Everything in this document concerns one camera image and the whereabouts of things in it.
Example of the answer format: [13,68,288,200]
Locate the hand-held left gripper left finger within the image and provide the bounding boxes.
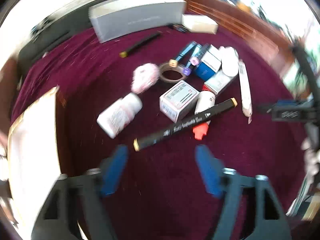
[31,144,129,240]

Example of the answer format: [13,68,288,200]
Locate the small cream box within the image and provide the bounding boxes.
[181,14,219,34]

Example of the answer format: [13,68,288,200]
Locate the grey box red stripe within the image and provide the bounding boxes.
[202,70,238,97]

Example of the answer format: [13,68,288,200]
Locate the white tube orange cap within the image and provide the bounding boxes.
[192,91,217,140]

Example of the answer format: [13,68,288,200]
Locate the white bottle green label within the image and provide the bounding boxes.
[219,46,239,77]

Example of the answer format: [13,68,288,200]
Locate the pink plush toy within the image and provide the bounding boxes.
[131,64,160,94]

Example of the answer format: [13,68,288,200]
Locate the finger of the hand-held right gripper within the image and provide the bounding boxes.
[256,99,314,123]

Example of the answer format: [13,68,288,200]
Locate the gold-rimmed white box tray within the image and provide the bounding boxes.
[7,85,85,240]

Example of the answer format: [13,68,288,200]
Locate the long white packet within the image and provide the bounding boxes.
[238,59,253,125]

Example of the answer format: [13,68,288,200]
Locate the black marker purple cap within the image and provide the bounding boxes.
[182,43,212,77]

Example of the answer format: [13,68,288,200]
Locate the large grey cardboard box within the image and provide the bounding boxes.
[89,0,187,43]

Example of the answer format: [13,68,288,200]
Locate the brown tape roll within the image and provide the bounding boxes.
[159,62,192,82]

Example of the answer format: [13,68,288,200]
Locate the black marker yellow cap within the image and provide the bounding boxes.
[119,32,162,58]

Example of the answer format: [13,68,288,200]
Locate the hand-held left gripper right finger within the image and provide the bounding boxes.
[195,144,293,240]

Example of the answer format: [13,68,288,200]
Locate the brown wooden furniture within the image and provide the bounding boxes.
[186,0,300,65]

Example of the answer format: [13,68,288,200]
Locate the white bottle red label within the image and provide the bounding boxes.
[97,93,143,139]

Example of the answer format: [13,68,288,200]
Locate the blue white medicine box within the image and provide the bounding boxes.
[194,44,223,82]

